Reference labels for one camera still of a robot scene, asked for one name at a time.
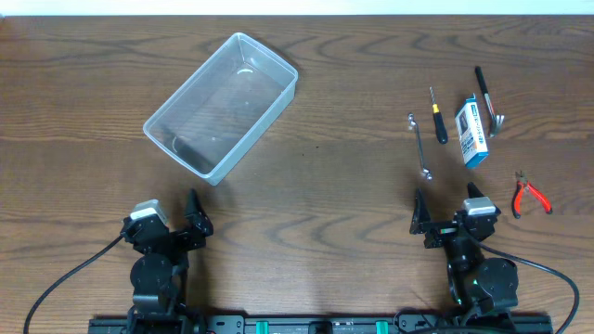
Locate small silver wrench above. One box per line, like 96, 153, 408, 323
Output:
407, 113, 433, 180

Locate black yellow screwdriver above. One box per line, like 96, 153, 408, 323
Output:
429, 87, 448, 145

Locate white blue cardboard box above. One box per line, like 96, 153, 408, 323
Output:
455, 94, 489, 169

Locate small black-handled hammer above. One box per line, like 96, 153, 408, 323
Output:
474, 66, 505, 137

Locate clear plastic container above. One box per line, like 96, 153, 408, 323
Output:
143, 32, 299, 186

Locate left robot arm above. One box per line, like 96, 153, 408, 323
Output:
121, 189, 213, 333

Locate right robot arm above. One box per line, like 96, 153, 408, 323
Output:
409, 183, 519, 327

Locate red-handled pliers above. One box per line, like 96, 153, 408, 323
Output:
511, 172, 553, 219

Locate left black cable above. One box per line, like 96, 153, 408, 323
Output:
22, 234, 126, 334

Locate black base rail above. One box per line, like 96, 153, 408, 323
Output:
87, 314, 553, 334

